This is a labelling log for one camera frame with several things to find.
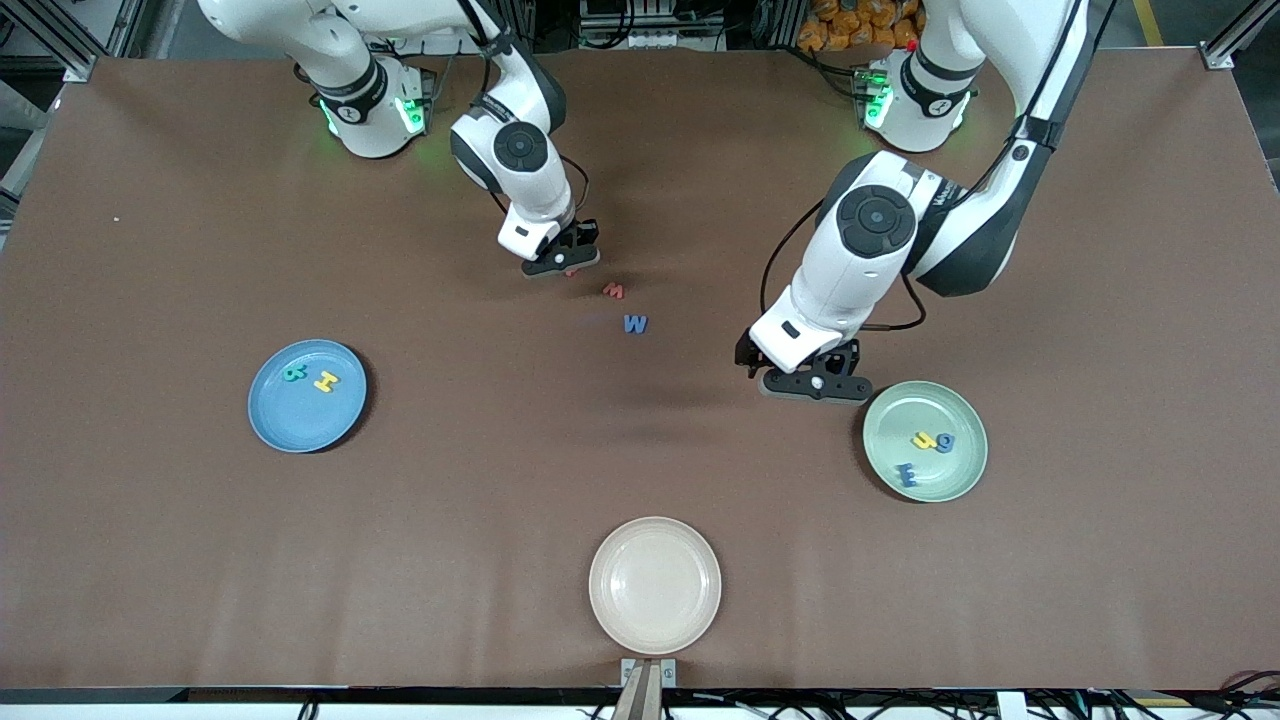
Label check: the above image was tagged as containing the green plate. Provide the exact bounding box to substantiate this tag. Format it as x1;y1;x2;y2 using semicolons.
863;381;989;503

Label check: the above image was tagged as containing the beige plate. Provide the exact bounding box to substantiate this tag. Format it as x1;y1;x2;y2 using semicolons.
588;516;723;657

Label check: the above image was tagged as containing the blue plate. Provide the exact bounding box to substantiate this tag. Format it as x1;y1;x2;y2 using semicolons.
247;339;368;454

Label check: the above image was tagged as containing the white socket box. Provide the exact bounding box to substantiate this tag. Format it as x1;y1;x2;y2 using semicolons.
578;0;728;51

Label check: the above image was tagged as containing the orange mesh bag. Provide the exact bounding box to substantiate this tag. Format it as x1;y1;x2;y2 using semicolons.
797;0;926;53

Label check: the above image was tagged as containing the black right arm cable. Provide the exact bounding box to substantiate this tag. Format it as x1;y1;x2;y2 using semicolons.
450;0;593;229

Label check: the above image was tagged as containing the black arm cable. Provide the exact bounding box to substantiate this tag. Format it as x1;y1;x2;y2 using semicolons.
760;0;1121;333
450;0;593;229

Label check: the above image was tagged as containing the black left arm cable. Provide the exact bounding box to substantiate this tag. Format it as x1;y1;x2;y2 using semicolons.
760;0;1121;333

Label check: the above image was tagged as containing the metal table edge bracket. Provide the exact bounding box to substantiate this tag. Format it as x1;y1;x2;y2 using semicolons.
620;657;678;689

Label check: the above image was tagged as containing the aluminium profile post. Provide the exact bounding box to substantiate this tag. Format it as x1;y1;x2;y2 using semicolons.
612;665;664;720

